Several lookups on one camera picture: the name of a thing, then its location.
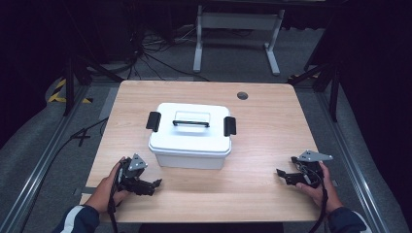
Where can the black tripod stand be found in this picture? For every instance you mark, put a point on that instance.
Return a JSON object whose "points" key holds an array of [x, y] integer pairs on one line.
{"points": [[333, 93], [69, 87]]}

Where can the black box latch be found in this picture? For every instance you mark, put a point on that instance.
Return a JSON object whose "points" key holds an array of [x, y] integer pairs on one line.
{"points": [[153, 121], [229, 126]]}

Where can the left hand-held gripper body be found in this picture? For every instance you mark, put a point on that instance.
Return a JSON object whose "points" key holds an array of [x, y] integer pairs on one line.
{"points": [[131, 173]]}

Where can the aluminium floor rail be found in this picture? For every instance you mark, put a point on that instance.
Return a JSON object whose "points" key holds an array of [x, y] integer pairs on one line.
{"points": [[351, 168], [39, 168]]}

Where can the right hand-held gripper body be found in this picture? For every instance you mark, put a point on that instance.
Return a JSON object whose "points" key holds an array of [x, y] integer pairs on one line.
{"points": [[311, 170]]}

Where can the person's dark trousers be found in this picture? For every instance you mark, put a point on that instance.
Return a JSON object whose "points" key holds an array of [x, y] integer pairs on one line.
{"points": [[210, 227]]}

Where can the person's right hand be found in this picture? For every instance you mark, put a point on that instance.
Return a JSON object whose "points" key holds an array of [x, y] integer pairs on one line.
{"points": [[324, 195]]}

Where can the white metal desk frame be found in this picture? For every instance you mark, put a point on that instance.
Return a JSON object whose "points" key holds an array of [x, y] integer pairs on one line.
{"points": [[238, 21]]}

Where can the white storage box lid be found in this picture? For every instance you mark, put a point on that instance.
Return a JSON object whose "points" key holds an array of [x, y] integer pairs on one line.
{"points": [[191, 137]]}

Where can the yellow black floor tape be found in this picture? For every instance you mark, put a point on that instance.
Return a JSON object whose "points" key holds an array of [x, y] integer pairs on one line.
{"points": [[55, 95]]}

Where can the white plastic storage box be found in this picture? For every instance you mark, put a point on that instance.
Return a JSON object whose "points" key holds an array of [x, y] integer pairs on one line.
{"points": [[189, 160]]}

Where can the person's left hand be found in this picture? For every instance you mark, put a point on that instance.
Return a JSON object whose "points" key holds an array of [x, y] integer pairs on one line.
{"points": [[103, 192]]}

